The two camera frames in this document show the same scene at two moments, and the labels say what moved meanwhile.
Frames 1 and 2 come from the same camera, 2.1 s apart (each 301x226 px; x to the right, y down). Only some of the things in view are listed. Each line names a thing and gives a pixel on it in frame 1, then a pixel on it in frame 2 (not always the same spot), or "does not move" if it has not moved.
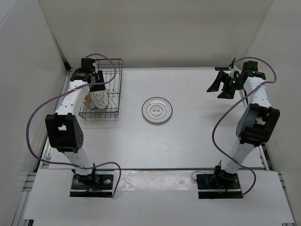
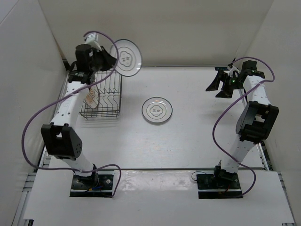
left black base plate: (92, 185) does not move
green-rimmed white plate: (157, 109) does not move
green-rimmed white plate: (100, 99) to (130, 58)
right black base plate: (218, 186) does not move
